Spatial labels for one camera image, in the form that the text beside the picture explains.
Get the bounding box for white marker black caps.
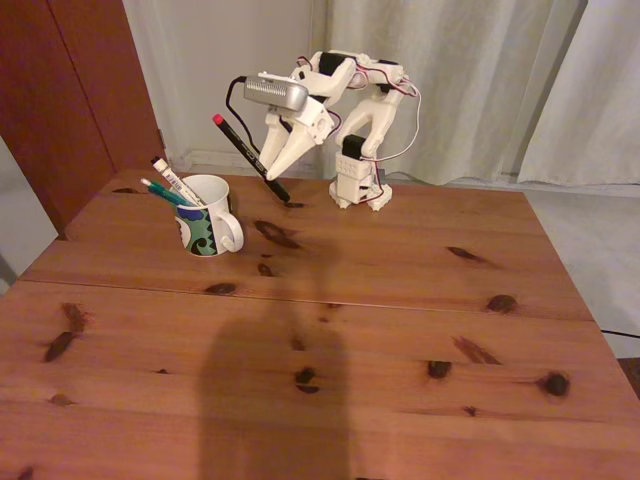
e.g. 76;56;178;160
150;156;207;207

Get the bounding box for brown wooden door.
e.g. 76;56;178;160
0;0;169;241

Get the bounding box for silver camera box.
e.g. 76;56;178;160
242;71;309;112

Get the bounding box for dark brown furniture piece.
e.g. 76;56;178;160
617;357;640;401

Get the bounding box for white curtain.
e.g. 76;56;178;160
514;0;640;189
299;0;586;189

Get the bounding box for black pen red ends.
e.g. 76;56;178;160
212;114;291;203

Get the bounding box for white mug green blue pattern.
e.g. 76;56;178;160
172;174;245;257

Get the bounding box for green translucent pen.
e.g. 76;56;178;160
140;178;194;207

